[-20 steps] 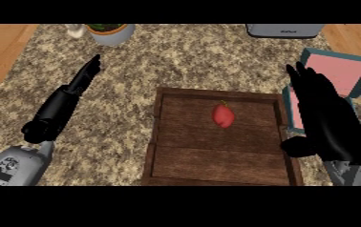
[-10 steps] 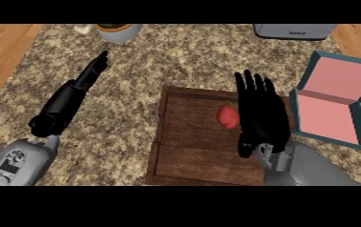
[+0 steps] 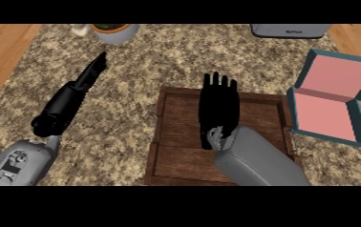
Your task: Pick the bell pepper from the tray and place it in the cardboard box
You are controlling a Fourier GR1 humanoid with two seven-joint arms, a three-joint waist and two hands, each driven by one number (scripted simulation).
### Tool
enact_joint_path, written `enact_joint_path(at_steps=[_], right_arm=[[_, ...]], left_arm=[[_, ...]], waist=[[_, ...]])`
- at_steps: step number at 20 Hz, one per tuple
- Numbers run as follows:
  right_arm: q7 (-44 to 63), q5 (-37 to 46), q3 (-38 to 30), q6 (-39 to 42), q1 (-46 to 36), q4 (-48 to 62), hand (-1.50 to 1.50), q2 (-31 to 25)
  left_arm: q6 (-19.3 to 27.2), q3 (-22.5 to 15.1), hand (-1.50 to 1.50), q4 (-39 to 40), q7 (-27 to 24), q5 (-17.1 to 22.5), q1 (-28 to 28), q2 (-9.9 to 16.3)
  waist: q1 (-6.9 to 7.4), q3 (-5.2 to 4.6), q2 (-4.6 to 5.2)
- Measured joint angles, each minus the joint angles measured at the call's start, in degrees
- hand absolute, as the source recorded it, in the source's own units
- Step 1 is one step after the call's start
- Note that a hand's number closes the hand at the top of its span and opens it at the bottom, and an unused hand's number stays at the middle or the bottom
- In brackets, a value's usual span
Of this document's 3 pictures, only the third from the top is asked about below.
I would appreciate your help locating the teal and pink cardboard box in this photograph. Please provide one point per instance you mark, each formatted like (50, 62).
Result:
(326, 99)

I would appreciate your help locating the white plant pot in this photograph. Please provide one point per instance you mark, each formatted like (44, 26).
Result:
(114, 32)

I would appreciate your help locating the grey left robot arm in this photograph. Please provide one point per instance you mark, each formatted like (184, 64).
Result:
(25, 164)

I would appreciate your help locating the grey appliance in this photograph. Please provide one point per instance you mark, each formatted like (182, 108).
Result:
(289, 30)

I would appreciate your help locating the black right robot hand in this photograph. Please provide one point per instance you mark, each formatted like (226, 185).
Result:
(218, 105)

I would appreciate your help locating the brown wooden tray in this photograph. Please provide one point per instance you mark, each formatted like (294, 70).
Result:
(188, 145)

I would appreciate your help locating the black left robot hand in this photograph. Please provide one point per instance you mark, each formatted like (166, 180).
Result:
(64, 105)

